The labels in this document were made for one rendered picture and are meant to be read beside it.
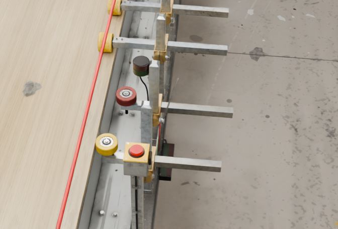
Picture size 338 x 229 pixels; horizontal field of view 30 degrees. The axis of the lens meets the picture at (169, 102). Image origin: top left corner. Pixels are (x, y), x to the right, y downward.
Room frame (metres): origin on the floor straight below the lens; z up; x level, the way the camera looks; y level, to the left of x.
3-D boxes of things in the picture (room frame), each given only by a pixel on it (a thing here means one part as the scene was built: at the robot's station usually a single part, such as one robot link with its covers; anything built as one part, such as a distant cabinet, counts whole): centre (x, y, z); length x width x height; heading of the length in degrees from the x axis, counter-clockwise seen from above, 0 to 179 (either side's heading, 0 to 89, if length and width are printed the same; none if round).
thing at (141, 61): (1.68, 0.10, 1.01); 0.06 x 0.06 x 0.22; 87
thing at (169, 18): (2.20, 0.03, 0.95); 0.14 x 0.06 x 0.05; 177
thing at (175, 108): (1.71, -0.03, 0.84); 0.43 x 0.03 x 0.04; 87
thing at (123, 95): (1.72, 0.17, 0.85); 0.08 x 0.08 x 0.11
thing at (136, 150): (1.17, 0.09, 1.22); 0.04 x 0.04 x 0.02
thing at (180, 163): (1.46, 0.02, 0.82); 0.43 x 0.03 x 0.04; 87
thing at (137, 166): (1.17, 0.09, 1.18); 0.07 x 0.07 x 0.08; 87
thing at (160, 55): (1.95, 0.04, 0.95); 0.14 x 0.06 x 0.05; 177
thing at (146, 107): (1.43, 0.07, 0.92); 0.04 x 0.04 x 0.48; 87
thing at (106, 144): (1.48, 0.22, 0.85); 0.08 x 0.08 x 0.11
